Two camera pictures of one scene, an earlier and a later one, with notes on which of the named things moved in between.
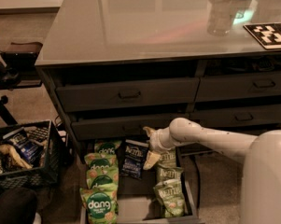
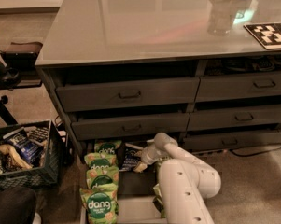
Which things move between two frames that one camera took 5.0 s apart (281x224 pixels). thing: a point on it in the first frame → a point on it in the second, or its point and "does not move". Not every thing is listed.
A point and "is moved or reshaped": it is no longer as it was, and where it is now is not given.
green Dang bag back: (107, 147) does not move
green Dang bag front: (101, 206) does not move
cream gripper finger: (151, 160) → (140, 167)
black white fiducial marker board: (271, 35) does not move
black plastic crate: (25, 156) does not move
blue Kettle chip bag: (134, 159) is moved or reshaped
